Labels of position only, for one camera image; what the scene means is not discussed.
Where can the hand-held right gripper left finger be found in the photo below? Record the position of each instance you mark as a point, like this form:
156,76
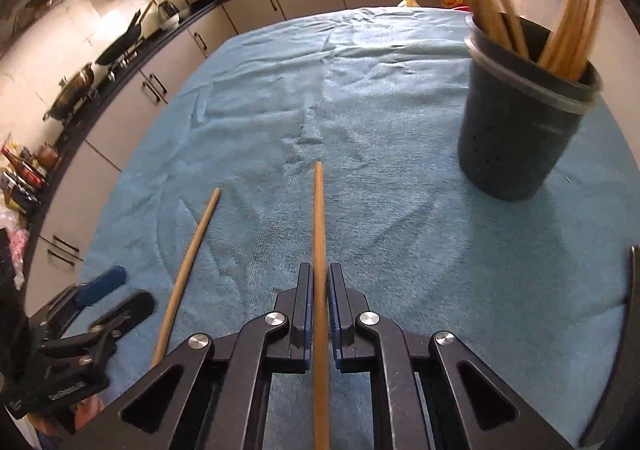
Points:
306,325

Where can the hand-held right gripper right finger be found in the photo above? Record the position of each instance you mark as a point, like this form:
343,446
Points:
334,325

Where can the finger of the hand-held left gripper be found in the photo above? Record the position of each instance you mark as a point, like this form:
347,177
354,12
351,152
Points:
102,282
127,312

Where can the dark chopstick holder cup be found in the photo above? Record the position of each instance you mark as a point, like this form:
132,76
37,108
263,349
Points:
515,130

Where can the person's left hand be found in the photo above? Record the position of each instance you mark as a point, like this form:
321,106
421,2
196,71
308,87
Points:
89,411

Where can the pink plastic bag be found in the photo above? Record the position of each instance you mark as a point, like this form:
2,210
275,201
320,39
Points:
12,245

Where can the brown glass jar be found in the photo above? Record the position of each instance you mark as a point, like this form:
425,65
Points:
49,155

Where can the dark sauce bottle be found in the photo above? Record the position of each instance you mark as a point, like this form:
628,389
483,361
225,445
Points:
20,165

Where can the steel wok with food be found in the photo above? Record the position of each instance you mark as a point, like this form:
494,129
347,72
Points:
72,95

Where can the blue towel cloth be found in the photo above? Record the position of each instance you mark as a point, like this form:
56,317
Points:
375,105

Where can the black wok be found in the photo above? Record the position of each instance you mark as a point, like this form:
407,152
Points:
120,42

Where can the steel kettle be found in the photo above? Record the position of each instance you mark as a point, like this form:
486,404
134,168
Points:
167,10

